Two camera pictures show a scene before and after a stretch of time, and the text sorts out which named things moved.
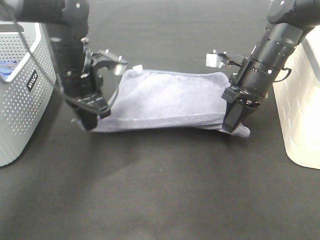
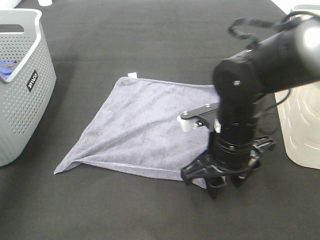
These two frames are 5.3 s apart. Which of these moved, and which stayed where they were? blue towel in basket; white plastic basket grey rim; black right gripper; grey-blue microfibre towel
Moved: grey-blue microfibre towel; black right gripper
Stayed: white plastic basket grey rim; blue towel in basket
